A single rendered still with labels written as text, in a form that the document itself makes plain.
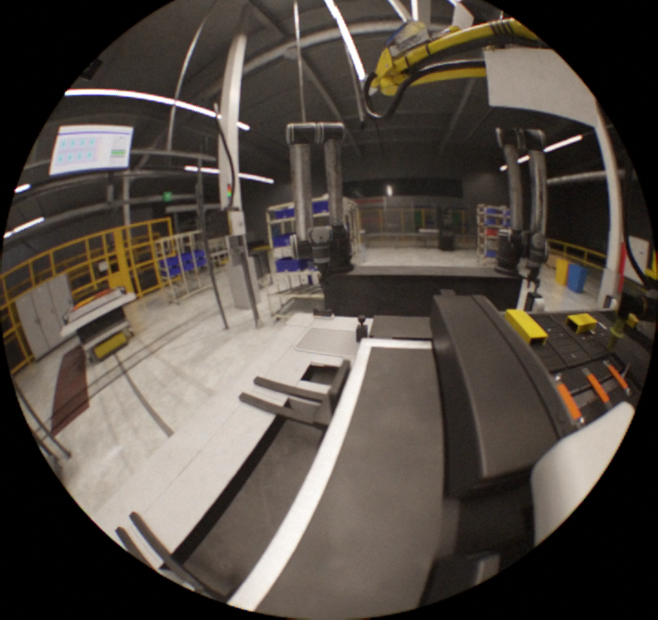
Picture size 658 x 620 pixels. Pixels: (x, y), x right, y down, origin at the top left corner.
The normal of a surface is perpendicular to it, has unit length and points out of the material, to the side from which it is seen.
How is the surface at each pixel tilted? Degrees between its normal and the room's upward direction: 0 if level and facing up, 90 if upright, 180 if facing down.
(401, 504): 0
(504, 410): 0
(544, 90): 90
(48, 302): 90
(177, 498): 0
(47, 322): 90
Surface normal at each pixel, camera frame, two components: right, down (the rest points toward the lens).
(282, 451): -0.09, -0.94
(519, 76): -0.95, 0.18
